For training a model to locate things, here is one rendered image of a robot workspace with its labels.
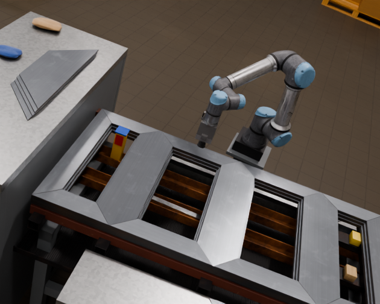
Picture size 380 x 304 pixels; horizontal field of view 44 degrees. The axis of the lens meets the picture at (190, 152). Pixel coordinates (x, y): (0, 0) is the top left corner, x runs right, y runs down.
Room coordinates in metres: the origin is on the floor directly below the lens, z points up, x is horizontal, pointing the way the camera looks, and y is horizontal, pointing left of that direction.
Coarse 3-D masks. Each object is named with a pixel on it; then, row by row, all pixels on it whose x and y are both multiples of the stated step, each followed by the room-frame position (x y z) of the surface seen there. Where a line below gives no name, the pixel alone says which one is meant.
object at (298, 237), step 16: (112, 128) 1.96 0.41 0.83; (96, 144) 1.77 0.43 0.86; (192, 160) 1.94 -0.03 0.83; (208, 160) 1.95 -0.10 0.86; (112, 176) 1.62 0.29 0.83; (160, 176) 1.74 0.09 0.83; (272, 192) 1.92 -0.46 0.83; (288, 192) 1.93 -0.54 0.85; (48, 208) 1.32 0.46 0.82; (64, 208) 1.32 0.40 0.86; (144, 208) 1.48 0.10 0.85; (96, 224) 1.31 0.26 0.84; (352, 224) 1.91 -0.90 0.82; (128, 240) 1.30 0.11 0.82; (144, 240) 1.30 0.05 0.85; (368, 240) 1.78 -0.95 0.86; (176, 256) 1.30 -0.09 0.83; (368, 256) 1.68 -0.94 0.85; (208, 272) 1.29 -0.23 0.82; (224, 272) 1.29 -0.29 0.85; (368, 272) 1.58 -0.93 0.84; (256, 288) 1.29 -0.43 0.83; (368, 288) 1.50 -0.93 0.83
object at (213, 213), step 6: (210, 210) 1.60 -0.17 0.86; (216, 210) 1.61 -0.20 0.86; (222, 210) 1.62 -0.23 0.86; (210, 216) 1.56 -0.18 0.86; (216, 216) 1.57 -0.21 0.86; (222, 216) 1.58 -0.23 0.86; (228, 216) 1.60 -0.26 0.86; (234, 216) 1.61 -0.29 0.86; (222, 222) 1.55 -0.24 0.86; (228, 222) 1.56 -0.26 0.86; (234, 222) 1.57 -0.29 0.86; (240, 222) 1.59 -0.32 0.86; (240, 228) 1.55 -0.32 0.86
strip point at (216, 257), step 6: (204, 246) 1.38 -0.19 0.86; (204, 252) 1.34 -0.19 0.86; (210, 252) 1.35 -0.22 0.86; (216, 252) 1.37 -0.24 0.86; (222, 252) 1.38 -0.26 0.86; (210, 258) 1.32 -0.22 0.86; (216, 258) 1.33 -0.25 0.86; (222, 258) 1.35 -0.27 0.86; (228, 258) 1.36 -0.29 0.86; (234, 258) 1.37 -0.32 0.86; (216, 264) 1.30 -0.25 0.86
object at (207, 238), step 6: (204, 234) 1.44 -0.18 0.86; (210, 234) 1.45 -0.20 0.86; (198, 240) 1.40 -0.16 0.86; (204, 240) 1.41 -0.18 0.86; (210, 240) 1.42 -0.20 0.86; (216, 240) 1.43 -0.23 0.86; (222, 240) 1.44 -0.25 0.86; (228, 240) 1.45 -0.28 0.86; (210, 246) 1.39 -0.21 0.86; (216, 246) 1.40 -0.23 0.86; (222, 246) 1.41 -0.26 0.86; (228, 246) 1.42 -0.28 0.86; (234, 246) 1.43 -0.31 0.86; (240, 246) 1.44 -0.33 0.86; (228, 252) 1.39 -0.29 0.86; (234, 252) 1.40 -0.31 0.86
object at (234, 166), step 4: (224, 164) 1.96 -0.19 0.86; (228, 164) 1.97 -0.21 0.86; (232, 164) 1.98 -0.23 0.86; (236, 164) 2.00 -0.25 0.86; (232, 168) 1.95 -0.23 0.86; (236, 168) 1.96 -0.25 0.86; (240, 168) 1.97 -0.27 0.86; (244, 168) 1.98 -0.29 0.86; (244, 172) 1.96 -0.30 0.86; (248, 172) 1.97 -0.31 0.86; (252, 176) 1.94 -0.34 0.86
